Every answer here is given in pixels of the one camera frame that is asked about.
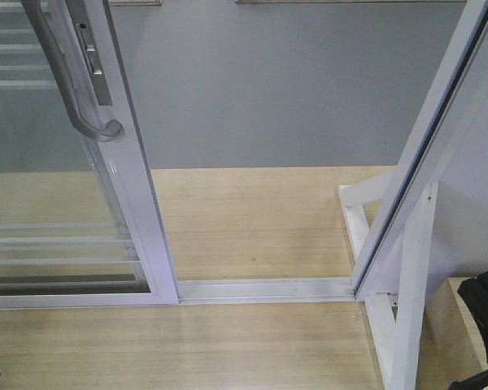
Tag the white framed sliding glass door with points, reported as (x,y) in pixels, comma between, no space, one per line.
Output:
(79,219)

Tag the white wooden support stand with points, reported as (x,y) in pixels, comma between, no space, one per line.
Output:
(395,304)

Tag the white fixed door frame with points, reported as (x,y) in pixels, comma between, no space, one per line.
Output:
(389,218)

